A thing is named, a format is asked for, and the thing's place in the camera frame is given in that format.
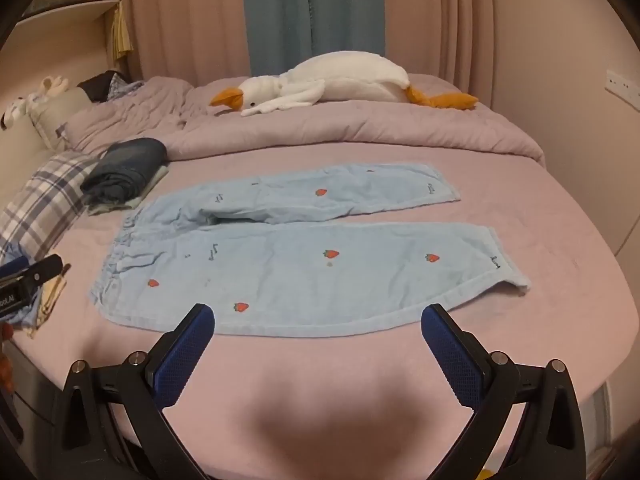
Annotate white goose plush toy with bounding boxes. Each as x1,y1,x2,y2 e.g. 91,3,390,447
209,51,479,118

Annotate small white plush toy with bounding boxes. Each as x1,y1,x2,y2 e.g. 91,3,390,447
35,75,70,98
0,96,38,128

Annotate white wall socket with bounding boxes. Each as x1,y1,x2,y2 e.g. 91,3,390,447
604,69,640,103

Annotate teal curtain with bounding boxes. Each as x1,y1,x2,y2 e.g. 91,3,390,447
241,0,386,77

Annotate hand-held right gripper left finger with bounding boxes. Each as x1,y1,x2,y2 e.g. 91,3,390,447
59,303,216,480

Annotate white wall shelf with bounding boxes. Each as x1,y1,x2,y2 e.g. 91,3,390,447
15,0,123,81

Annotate plaid pillow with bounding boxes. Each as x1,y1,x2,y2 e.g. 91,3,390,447
0,151,101,261

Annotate yellow hanging cloth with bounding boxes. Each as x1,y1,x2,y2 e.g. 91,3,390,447
111,7,135,63

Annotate folded dark blue jeans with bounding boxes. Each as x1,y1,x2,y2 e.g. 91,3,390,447
80,137,170,206

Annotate beige and blue crumpled cloths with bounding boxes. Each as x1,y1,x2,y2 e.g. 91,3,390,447
0,262,71,338

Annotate beige pillow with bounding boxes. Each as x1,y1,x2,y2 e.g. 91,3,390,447
27,87,96,151

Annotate dark crumpled garment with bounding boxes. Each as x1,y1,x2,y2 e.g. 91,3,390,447
77,71,146,103

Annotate pink curtain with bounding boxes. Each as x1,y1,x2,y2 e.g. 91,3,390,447
120,0,251,83
382,0,501,111

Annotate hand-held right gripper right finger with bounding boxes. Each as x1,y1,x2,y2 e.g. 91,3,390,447
420,303,587,480

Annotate lilac duvet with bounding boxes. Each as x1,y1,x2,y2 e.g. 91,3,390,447
65,74,546,167

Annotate light blue denim shorts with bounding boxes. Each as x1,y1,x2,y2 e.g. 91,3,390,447
89,161,532,338

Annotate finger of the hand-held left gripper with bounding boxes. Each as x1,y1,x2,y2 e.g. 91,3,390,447
0,254,64,287

